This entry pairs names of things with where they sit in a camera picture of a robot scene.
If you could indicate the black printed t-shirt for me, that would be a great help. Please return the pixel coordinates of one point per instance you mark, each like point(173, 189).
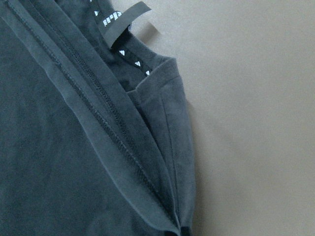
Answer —
point(95, 137)

